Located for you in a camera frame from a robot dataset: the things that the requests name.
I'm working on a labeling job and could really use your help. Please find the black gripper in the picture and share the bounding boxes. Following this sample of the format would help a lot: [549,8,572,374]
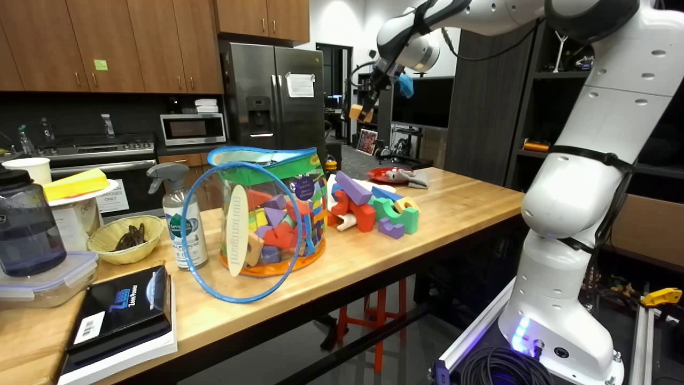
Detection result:
[357,61,396,116]

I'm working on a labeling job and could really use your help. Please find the purple foam triangle block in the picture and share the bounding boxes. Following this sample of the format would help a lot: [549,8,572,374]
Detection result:
[334,168,375,207]

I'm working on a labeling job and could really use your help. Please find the blue foam rectangular block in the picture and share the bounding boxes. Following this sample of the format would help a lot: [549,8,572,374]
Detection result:
[370,183,405,203]

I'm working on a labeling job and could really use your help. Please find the flat red foam block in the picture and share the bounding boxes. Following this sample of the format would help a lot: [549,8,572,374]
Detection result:
[326,187,354,226]

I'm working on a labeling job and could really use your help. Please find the purple foam arch block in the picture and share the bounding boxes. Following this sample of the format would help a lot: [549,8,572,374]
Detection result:
[377,217,408,240]

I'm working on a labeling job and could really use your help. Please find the clear plastic toy bag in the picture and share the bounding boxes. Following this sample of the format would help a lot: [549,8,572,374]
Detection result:
[180,143,332,306]

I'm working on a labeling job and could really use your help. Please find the white paper sheet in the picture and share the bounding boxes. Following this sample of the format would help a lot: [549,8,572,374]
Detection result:
[284,71,318,100]
[326,173,391,210]

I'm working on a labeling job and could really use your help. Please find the red plate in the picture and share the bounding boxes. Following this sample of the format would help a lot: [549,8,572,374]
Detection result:
[366,165,415,187]

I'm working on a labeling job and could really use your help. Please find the grey cloth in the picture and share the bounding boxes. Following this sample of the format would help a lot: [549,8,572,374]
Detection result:
[386,167,432,192]

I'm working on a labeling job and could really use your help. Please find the stainless steel refrigerator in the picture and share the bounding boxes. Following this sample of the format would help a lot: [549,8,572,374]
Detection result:
[220,38,330,156]

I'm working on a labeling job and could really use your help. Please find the green foam cylinder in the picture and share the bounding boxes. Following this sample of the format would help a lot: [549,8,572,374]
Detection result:
[370,194,401,222]

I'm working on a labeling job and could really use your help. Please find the white foam cylinder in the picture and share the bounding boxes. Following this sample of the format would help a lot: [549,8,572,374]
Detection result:
[334,212,359,233]

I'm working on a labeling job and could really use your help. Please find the stack of white plates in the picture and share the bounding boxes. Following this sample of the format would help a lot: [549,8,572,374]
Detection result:
[193,96,222,116]

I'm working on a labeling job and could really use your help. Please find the black shelf unit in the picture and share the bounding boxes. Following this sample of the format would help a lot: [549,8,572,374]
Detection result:
[502,19,684,200]

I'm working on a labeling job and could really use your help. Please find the silver microwave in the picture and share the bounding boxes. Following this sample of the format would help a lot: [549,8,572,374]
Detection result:
[158,112,232,150]

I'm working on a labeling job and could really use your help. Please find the orange-legged wooden stool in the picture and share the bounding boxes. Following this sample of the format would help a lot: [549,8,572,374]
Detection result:
[332,275,412,379]

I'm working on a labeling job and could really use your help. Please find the clear spray bottle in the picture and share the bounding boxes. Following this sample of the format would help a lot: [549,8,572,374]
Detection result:
[146,158,211,269]

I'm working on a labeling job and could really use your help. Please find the brown wooden upper cabinets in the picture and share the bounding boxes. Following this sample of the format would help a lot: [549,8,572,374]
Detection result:
[0,0,313,96]

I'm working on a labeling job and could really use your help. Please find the stainless steel stove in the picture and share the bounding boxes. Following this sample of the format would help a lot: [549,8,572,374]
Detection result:
[41,137,165,214]

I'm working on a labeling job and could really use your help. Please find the yellow-green bowl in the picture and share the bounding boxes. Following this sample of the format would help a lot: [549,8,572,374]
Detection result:
[85,212,171,268]

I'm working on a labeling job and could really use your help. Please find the yellow sponge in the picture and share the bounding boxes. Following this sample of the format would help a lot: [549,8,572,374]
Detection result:
[42,165,112,203]

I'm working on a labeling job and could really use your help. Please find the black book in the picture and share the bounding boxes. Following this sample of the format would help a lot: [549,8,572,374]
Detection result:
[53,260,180,385]

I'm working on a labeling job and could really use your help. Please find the yellow hand tool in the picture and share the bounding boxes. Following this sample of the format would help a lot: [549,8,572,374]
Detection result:
[639,285,684,311]

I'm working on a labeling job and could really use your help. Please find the dark water jug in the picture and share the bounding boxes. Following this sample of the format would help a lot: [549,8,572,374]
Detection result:
[0,160,71,279]

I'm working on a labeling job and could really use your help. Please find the clear plastic food container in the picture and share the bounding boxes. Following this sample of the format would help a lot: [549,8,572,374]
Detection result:
[0,248,100,311]

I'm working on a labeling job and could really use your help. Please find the coiled black cable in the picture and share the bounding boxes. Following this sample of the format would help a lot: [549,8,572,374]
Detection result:
[460,345,556,385]

